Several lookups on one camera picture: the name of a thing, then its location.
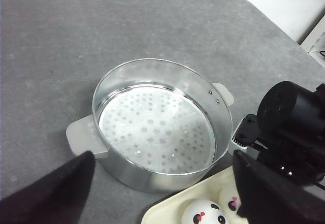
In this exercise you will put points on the white box at table edge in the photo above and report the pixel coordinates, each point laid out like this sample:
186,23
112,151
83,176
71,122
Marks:
313,44

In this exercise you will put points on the white perforated steamer liner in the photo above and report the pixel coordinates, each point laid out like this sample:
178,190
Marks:
158,129

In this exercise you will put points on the cream rectangular plastic tray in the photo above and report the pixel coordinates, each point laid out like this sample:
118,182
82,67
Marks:
171,209

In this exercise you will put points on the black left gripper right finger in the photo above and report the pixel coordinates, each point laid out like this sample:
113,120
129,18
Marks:
266,197

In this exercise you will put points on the white panda bun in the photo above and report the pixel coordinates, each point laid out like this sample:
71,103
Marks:
229,198
203,211

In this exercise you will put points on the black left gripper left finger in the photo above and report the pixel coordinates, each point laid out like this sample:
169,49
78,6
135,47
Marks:
58,197

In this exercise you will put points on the stainless steel steamer pot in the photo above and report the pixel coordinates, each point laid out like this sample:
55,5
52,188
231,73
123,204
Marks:
214,99

